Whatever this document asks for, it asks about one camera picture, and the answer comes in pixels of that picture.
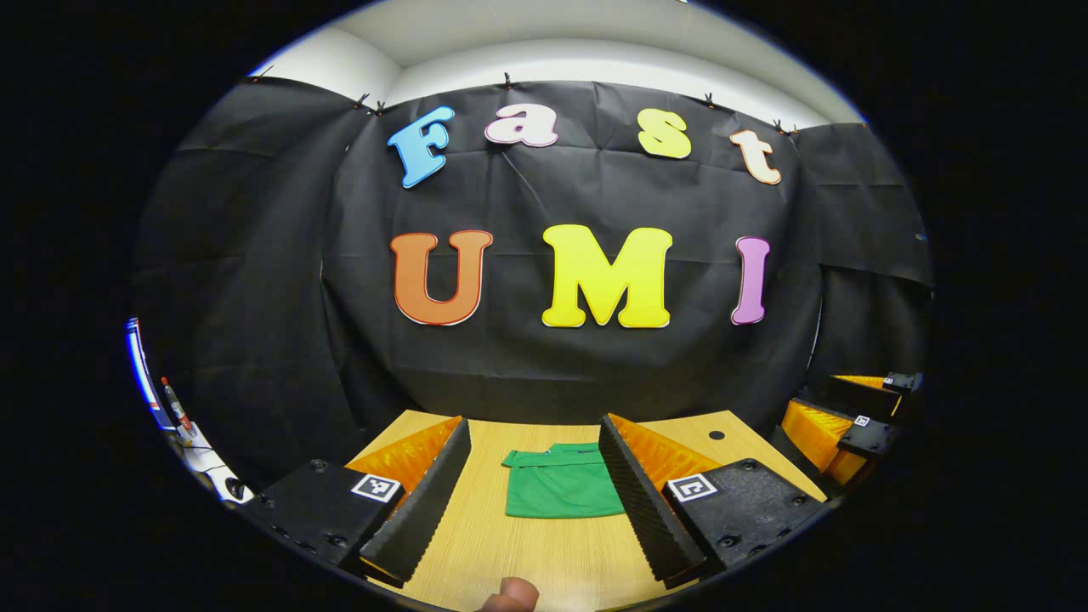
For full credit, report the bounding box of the small bottle with red label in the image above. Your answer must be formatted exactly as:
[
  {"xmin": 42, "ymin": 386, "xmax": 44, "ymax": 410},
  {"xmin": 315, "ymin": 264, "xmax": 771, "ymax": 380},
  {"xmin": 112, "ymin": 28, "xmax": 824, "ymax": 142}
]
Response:
[{"xmin": 160, "ymin": 377, "xmax": 198, "ymax": 440}]

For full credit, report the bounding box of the black backdrop cloth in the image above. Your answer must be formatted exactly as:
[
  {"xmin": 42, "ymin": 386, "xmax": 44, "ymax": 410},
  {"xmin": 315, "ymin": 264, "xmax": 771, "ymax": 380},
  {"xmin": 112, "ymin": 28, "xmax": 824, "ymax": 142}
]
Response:
[{"xmin": 129, "ymin": 76, "xmax": 936, "ymax": 494}]

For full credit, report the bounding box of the blue-edged monitor screen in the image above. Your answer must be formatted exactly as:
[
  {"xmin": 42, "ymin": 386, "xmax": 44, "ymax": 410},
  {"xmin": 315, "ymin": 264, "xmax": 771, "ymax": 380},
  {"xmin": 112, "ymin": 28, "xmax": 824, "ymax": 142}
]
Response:
[{"xmin": 125, "ymin": 317, "xmax": 168, "ymax": 430}]

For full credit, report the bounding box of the green T-shirt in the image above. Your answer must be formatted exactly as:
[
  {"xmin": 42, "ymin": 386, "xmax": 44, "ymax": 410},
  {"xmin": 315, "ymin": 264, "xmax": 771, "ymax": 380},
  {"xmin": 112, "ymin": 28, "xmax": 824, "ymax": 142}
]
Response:
[{"xmin": 501, "ymin": 442, "xmax": 627, "ymax": 520}]

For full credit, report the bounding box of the white side desk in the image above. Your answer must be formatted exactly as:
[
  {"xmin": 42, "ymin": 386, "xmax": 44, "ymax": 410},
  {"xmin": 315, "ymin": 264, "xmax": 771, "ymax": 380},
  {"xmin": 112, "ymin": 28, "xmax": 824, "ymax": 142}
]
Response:
[{"xmin": 174, "ymin": 423, "xmax": 254, "ymax": 508}]

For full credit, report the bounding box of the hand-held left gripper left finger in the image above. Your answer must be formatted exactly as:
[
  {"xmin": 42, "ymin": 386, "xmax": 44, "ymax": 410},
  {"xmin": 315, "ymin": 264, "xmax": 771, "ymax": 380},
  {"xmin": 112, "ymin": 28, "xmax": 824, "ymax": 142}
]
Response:
[{"xmin": 246, "ymin": 415, "xmax": 473, "ymax": 587}]

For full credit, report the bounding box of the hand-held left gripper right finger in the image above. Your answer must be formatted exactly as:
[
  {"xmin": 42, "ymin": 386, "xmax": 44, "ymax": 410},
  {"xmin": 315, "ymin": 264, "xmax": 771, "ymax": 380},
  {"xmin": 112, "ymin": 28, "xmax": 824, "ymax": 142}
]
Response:
[{"xmin": 598, "ymin": 413, "xmax": 830, "ymax": 587}]

